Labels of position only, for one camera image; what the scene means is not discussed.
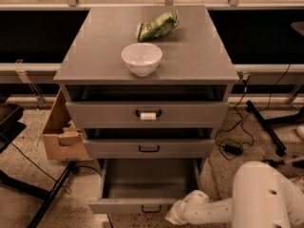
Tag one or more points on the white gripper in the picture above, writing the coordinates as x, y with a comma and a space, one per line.
185, 205

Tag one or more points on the grey bottom drawer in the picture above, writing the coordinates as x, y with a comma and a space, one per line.
131, 186

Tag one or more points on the grey drawer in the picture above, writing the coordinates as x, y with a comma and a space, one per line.
131, 186
148, 149
147, 114

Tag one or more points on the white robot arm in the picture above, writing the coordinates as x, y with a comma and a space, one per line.
262, 198

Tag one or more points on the grey top drawer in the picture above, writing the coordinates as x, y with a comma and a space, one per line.
147, 114

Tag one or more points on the grey middle drawer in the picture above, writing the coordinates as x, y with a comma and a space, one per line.
148, 149

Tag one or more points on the grey drawer cabinet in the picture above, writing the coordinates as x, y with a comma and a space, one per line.
194, 67

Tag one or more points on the black stand right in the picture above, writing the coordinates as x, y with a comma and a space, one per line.
268, 124

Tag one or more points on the black stand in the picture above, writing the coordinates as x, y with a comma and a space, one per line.
268, 124
47, 197

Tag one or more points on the brown cardboard box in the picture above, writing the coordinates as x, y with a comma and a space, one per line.
62, 140

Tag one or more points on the white ceramic bowl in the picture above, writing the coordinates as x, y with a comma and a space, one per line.
142, 59

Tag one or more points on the black stand left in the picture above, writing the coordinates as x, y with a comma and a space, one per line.
47, 197

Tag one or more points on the black tray left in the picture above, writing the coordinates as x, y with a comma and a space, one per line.
10, 127

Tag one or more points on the green snack bag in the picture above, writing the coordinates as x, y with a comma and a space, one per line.
157, 28

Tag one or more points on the black power adapter with cable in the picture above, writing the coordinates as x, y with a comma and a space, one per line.
233, 139

